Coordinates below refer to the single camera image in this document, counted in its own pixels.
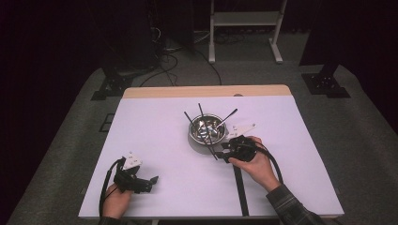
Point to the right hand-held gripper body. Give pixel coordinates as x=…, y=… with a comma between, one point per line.
x=242, y=148

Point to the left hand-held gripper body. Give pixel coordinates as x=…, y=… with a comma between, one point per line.
x=126, y=181

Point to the steel bowl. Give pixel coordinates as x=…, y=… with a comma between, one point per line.
x=216, y=136

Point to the row of black chopsticks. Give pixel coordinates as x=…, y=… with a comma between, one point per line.
x=242, y=193

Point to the thin black chopstick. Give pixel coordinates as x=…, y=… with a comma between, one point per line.
x=201, y=110
x=188, y=116

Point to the person's left hand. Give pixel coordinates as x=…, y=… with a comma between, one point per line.
x=115, y=203

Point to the person's right hand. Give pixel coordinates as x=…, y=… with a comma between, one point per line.
x=259, y=168

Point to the metal spoon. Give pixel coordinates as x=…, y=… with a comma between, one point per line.
x=230, y=115

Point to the black stand base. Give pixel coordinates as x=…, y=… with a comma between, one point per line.
x=114, y=86
x=325, y=84

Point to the white metal stand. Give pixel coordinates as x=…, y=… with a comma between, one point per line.
x=247, y=18

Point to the dark equipment cabinet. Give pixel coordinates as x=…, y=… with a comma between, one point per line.
x=134, y=37

